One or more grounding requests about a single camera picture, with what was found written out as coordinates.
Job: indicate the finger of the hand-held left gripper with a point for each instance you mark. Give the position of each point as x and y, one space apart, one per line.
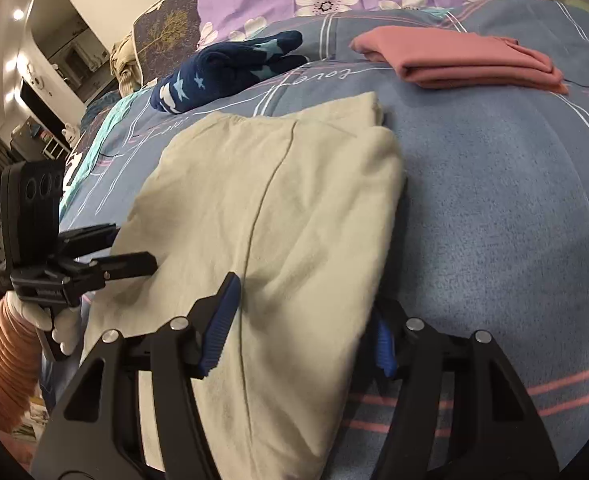
129 264
92 235

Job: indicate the blue striped duvet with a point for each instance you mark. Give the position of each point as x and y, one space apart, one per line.
474 185

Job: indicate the navy fleece garment with stars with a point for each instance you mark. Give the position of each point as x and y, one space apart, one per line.
224 75

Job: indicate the dark patterned pillow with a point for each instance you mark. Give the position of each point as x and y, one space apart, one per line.
169 30

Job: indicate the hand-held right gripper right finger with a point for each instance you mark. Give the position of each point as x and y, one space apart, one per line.
385 347

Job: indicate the black screen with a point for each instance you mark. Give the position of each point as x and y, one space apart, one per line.
44 102

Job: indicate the beige shirt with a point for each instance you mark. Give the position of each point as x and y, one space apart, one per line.
299 210

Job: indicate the white figurine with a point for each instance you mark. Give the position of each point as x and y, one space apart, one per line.
69 132

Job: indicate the beige cloth pile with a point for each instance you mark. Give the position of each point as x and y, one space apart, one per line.
124 65

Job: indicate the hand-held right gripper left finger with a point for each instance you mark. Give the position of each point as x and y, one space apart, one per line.
222 320

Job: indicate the person's left forearm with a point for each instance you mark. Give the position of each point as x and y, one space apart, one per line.
4 360

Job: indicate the dark blue knit blanket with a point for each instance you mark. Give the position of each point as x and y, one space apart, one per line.
99 110

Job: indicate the pink folded garment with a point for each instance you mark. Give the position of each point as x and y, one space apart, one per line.
449 55

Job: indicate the person's left hand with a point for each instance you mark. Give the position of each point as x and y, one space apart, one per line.
69 327

